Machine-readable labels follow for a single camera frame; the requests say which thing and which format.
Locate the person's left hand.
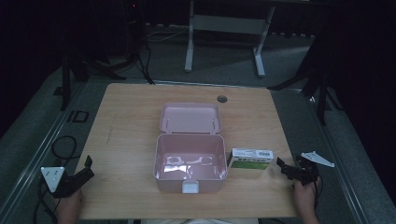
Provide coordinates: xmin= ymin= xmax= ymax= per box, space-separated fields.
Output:
xmin=55 ymin=189 xmax=84 ymax=224

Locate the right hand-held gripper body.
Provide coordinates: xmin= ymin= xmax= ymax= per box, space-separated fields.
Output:
xmin=291 ymin=150 xmax=336 ymax=187

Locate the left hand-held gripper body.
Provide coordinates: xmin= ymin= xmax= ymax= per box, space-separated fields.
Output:
xmin=40 ymin=166 xmax=82 ymax=199

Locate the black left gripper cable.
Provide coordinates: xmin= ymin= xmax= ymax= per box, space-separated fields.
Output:
xmin=32 ymin=175 xmax=59 ymax=224

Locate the pink plastic box with lid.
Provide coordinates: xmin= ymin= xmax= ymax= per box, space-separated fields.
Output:
xmin=152 ymin=102 xmax=229 ymax=195

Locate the person's right hand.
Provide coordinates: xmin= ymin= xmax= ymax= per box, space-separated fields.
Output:
xmin=291 ymin=175 xmax=322 ymax=224

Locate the black looped floor cable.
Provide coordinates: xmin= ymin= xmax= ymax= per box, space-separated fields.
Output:
xmin=50 ymin=135 xmax=82 ymax=161

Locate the black tripod stand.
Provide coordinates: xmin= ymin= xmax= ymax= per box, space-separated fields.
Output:
xmin=266 ymin=27 xmax=345 ymax=126
xmin=52 ymin=52 xmax=129 ymax=112

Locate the white and green medicine box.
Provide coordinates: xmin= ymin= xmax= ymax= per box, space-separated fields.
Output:
xmin=226 ymin=147 xmax=276 ymax=172

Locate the white metal desk frame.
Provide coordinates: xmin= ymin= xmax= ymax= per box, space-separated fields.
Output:
xmin=183 ymin=0 xmax=276 ymax=78

